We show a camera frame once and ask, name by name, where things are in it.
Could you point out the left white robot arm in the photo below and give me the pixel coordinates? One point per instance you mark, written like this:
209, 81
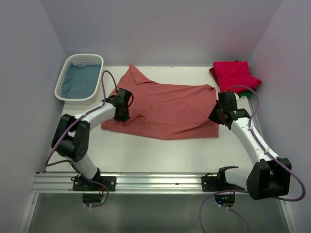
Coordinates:
71, 138

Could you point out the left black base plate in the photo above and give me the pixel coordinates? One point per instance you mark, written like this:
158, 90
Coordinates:
99, 183

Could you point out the aluminium mounting rail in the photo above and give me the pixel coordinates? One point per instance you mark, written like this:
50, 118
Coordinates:
127, 183

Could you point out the folded green t shirt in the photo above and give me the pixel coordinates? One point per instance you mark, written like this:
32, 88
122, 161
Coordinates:
247, 94

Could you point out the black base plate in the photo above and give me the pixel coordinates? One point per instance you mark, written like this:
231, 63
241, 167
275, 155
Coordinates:
214, 183
99, 183

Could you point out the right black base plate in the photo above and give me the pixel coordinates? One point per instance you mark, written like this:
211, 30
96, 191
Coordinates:
214, 183

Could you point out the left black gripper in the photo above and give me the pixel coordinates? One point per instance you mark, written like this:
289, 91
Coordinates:
124, 117

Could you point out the folded dark red t shirt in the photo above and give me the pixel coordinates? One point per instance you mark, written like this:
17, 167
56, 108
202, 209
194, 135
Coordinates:
214, 75

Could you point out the salmon pink t shirt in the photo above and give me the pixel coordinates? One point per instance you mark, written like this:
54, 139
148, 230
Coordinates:
166, 111

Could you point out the blue t shirt in basket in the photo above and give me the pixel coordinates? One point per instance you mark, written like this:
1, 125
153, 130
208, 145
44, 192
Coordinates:
80, 81

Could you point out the white perforated plastic basket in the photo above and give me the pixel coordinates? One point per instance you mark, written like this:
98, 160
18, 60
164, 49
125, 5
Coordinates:
80, 59

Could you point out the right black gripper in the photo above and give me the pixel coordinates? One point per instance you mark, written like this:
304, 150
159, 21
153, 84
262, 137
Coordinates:
212, 116

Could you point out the folded crimson t shirt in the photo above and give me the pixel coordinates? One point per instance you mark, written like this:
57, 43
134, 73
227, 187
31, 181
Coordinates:
231, 75

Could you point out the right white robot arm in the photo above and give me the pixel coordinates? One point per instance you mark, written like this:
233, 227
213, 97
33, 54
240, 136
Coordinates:
269, 177

